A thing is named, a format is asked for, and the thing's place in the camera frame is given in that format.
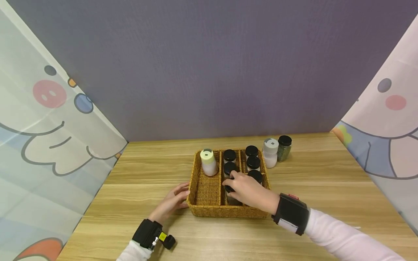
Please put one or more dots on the person's left hand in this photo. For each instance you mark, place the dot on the person's left hand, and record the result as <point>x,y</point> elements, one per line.
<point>170,203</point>

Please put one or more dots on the person's right hand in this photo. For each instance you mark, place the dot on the person's right hand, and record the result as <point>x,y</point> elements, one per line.
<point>251,191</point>

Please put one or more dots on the person's left fingers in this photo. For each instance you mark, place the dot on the person's left fingers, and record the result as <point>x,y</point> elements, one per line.
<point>183,195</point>

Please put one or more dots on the person's right fingers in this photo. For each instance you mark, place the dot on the person's right fingers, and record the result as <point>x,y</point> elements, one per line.
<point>232,181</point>

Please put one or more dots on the black-lidded glass spice jar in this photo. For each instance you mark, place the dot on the black-lidded glass spice jar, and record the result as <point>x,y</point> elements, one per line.
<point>255,175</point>
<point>230,168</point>
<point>251,150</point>
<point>253,163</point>
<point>229,155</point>
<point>232,199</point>

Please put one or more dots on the woven wicker basket tray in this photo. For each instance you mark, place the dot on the woven wicker basket tray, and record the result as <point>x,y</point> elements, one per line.
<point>207,194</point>

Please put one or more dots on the person's right forearm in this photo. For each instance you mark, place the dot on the person's right forearm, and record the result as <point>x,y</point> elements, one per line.
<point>343,239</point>

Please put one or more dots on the person's left forearm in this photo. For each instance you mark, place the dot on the person's left forearm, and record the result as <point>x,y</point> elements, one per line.
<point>134,252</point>

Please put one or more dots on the white bottle with yellow lid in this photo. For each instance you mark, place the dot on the white bottle with yellow lid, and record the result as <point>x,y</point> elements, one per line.
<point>208,164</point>

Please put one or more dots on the white bottle with grey lid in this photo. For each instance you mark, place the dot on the white bottle with grey lid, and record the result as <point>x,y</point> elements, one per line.
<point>270,154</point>

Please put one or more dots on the black wrist band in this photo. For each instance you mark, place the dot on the black wrist band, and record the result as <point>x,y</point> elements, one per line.
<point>148,232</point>
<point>291,213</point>

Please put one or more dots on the green herb jar black lid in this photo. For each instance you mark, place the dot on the green herb jar black lid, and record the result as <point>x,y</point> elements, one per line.
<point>284,148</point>

